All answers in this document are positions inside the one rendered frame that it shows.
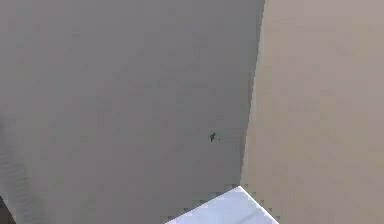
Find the dark brown furniture edge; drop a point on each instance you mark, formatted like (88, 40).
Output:
(3, 215)

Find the small black wall hook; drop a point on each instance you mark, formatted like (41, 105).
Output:
(212, 137)

